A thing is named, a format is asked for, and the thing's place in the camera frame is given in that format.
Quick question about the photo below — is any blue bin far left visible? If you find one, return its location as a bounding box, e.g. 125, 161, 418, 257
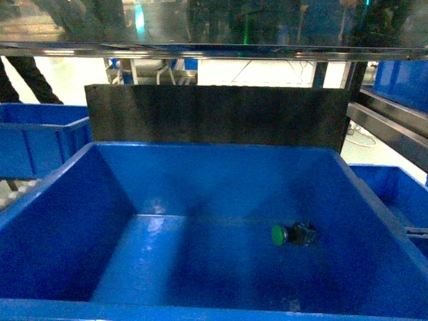
1, 103, 92, 179

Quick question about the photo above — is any large open blue bin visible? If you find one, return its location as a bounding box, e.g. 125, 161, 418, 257
1, 142, 427, 320

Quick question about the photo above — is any black backing board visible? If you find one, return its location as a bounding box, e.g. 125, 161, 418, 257
85, 84, 350, 150

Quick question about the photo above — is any steel upper shelf rail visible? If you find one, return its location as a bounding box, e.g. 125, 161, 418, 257
1, 41, 427, 62

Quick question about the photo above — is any blue bin far right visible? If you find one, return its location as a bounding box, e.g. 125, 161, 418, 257
347, 163, 428, 258

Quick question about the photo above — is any green mushroom push button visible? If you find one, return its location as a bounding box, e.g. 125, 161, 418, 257
271, 221, 317, 247

